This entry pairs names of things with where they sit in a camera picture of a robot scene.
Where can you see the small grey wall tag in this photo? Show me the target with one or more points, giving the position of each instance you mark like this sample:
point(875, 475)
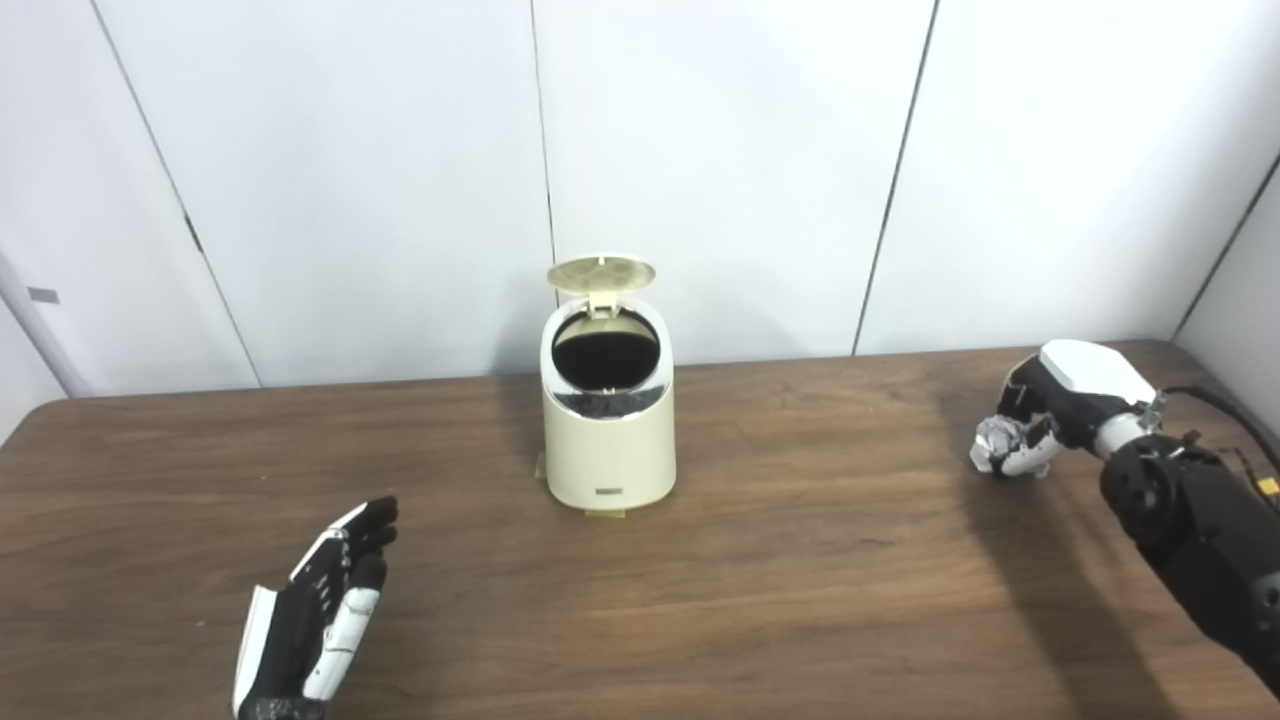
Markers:
point(43, 296)

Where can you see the white paper ball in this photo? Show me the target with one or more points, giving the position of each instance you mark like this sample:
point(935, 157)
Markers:
point(997, 440)

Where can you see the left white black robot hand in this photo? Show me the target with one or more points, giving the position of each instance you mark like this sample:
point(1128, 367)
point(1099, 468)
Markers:
point(290, 630)

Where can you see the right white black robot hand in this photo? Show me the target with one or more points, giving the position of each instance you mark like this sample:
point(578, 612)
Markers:
point(1085, 385)

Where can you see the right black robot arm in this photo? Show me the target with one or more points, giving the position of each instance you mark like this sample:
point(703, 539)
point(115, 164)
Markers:
point(1200, 520)

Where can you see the cream-colored lidded bin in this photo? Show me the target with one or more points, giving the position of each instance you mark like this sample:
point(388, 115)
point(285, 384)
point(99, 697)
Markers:
point(608, 440)

